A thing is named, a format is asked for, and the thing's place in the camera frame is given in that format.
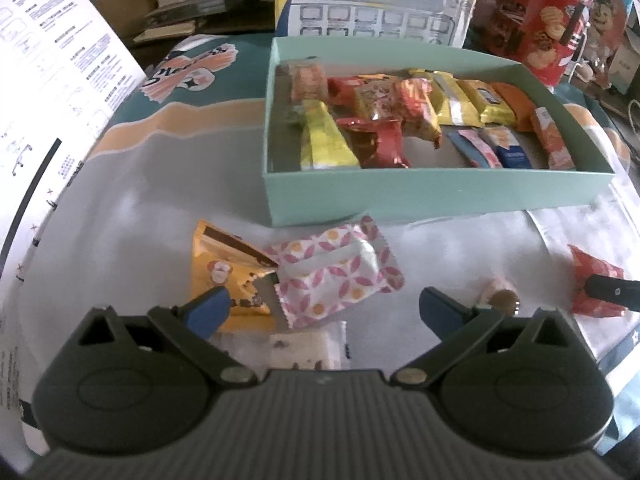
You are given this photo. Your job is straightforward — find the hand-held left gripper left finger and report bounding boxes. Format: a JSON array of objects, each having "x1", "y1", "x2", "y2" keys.
[{"x1": 74, "y1": 285, "x2": 257, "y2": 387}]

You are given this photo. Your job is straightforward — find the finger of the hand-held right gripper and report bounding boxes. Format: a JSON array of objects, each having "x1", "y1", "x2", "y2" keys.
[{"x1": 584, "y1": 274, "x2": 640, "y2": 307}]

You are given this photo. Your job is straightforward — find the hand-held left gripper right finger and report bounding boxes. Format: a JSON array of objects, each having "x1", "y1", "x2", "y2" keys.
[{"x1": 391, "y1": 286, "x2": 577, "y2": 389}]

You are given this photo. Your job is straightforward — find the red white-dotted snack packet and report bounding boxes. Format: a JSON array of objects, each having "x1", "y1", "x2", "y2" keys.
[{"x1": 566, "y1": 244, "x2": 627, "y2": 320}]

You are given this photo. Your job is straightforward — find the light green cardboard box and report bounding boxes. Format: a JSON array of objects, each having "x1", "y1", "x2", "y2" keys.
[{"x1": 262, "y1": 36, "x2": 619, "y2": 227}]

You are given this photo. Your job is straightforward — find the long yellow snack packet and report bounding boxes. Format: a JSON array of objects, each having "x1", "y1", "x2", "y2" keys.
[{"x1": 299, "y1": 99, "x2": 362, "y2": 172}]

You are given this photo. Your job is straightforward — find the orange cartoon snack packet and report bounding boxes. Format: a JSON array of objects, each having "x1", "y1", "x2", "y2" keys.
[{"x1": 189, "y1": 219, "x2": 281, "y2": 335}]

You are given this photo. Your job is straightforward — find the round brown candy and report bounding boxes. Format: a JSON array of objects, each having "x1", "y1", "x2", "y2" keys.
[{"x1": 475, "y1": 279, "x2": 522, "y2": 317}]

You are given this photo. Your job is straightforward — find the white speckled snack packet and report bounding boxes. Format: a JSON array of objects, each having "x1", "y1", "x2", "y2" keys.
[{"x1": 215, "y1": 319, "x2": 352, "y2": 373}]

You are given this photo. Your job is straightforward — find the pink flower-pattern snack packet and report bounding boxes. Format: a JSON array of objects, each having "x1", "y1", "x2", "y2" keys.
[{"x1": 264, "y1": 214, "x2": 407, "y2": 332}]

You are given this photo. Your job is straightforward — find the printed tablecloth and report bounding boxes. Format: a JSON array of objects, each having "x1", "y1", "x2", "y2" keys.
[{"x1": 65, "y1": 32, "x2": 640, "y2": 401}]

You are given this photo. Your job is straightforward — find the orange pink snack packet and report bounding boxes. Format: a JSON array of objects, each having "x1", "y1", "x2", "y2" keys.
[{"x1": 529, "y1": 106, "x2": 577, "y2": 172}]

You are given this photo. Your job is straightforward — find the blue pink snack packet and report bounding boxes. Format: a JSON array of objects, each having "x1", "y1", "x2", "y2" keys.
[{"x1": 446, "y1": 128, "x2": 503, "y2": 170}]

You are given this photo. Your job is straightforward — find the blue white snack packet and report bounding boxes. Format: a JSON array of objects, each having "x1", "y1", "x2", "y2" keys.
[{"x1": 479, "y1": 126, "x2": 532, "y2": 170}]

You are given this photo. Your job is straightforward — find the shiny red snack packet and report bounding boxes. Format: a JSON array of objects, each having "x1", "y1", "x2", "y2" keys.
[{"x1": 334, "y1": 116, "x2": 413, "y2": 170}]

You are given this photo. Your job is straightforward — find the red orange printed snack packet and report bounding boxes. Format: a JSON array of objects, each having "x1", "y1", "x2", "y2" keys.
[{"x1": 356, "y1": 79, "x2": 445, "y2": 150}]

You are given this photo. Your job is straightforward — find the plain orange snack packet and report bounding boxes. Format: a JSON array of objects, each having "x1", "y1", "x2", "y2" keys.
[{"x1": 491, "y1": 82, "x2": 540, "y2": 134}]

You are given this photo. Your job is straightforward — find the yellow silver-striped snack packet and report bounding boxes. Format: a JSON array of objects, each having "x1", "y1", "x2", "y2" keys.
[{"x1": 410, "y1": 69, "x2": 482, "y2": 128}]

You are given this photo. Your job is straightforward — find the yellow blue-label snack packet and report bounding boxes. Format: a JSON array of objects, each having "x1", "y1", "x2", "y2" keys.
[{"x1": 459, "y1": 79, "x2": 517, "y2": 125}]

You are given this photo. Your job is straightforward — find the small red snack packet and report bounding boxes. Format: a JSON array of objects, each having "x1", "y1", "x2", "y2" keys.
[{"x1": 327, "y1": 76, "x2": 368, "y2": 107}]

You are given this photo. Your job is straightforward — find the cartoon figure package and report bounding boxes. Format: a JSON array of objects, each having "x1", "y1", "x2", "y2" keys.
[{"x1": 582, "y1": 0, "x2": 638, "y2": 93}]

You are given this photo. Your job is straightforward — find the white instruction sheet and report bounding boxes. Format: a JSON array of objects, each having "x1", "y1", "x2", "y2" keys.
[{"x1": 0, "y1": 0, "x2": 148, "y2": 466}]

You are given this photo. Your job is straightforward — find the red biscuit tin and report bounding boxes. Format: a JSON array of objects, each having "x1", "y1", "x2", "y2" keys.
[{"x1": 472, "y1": 0, "x2": 587, "y2": 88}]

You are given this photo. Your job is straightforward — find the stack of books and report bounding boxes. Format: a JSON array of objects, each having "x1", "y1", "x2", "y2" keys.
[{"x1": 132, "y1": 0, "x2": 273, "y2": 45}]

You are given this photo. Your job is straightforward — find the yellow white keyboard-print box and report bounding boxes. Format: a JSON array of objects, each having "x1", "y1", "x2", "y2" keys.
[{"x1": 274, "y1": 0, "x2": 488, "y2": 52}]

